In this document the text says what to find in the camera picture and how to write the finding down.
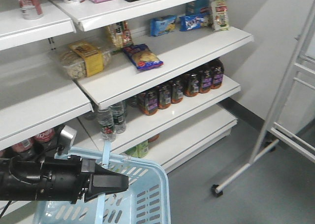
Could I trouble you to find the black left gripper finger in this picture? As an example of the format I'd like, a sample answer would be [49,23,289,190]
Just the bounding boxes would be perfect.
[85,164,129,202]

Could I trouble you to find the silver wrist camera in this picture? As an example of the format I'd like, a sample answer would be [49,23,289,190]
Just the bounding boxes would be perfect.
[56,125,77,156]

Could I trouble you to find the clear water bottle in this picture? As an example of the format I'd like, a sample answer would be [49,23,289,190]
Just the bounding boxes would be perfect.
[97,107,116,142]
[110,101,126,134]

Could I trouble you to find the white rolling rack frame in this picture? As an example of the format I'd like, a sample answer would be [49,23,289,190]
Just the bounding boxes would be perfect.
[211,4,315,197]

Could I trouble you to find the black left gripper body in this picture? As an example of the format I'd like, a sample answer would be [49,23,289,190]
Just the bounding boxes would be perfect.
[35,155,96,204]

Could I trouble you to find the plastic cola bottle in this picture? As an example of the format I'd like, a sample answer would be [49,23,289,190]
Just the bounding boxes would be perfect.
[33,128,55,145]
[11,138,34,154]

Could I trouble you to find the white metal shelving unit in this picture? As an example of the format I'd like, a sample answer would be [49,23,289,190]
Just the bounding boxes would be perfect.
[0,0,254,210]

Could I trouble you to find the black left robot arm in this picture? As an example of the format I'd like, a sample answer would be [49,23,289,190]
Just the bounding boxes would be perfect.
[0,155,129,204]

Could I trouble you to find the light blue plastic basket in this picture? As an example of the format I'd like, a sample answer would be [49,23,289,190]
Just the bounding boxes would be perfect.
[32,140,171,224]

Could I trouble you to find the red Coca-Cola aluminium bottle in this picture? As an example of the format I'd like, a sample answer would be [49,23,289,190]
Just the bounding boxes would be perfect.
[18,0,43,20]

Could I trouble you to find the clear biscuit box yellow label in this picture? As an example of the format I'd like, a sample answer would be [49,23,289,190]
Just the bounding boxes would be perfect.
[58,40,111,79]

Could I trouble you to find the blue chips bag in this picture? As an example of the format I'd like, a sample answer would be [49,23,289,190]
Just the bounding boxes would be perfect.
[122,44,164,71]

